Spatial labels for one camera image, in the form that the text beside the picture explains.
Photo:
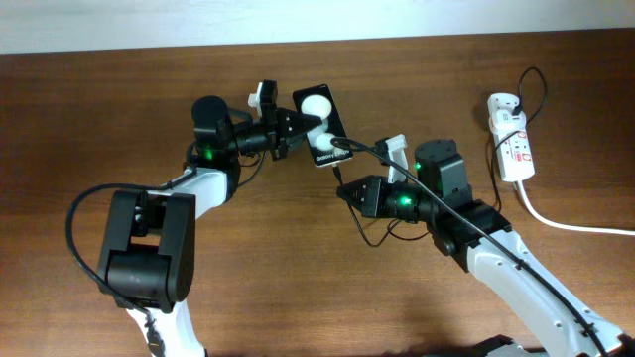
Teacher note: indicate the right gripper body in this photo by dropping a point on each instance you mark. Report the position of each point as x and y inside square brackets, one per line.
[398, 199]

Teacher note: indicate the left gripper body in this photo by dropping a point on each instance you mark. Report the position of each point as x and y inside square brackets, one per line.
[261, 134]

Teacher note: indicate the black smartphone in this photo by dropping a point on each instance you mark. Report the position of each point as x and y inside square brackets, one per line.
[318, 101]

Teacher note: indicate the white power strip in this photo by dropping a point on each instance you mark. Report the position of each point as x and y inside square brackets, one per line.
[514, 154]

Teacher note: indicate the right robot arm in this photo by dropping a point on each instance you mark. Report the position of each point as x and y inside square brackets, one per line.
[484, 244]

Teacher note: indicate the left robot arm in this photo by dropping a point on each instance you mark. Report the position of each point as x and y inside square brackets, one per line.
[147, 255]

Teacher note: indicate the white USB charger adapter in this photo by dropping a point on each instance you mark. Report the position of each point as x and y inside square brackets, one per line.
[503, 122]

